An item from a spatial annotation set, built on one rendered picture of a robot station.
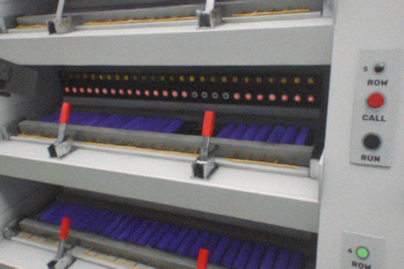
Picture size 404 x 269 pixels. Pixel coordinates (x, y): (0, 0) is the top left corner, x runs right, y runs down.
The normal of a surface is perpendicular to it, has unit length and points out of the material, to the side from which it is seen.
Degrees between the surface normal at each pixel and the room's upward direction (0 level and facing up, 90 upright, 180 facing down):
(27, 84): 90
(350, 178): 90
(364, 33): 90
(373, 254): 90
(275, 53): 110
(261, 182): 20
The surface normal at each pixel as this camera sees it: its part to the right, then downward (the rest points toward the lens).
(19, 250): -0.11, -0.90
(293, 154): -0.42, 0.42
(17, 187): 0.90, 0.08
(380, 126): -0.43, 0.08
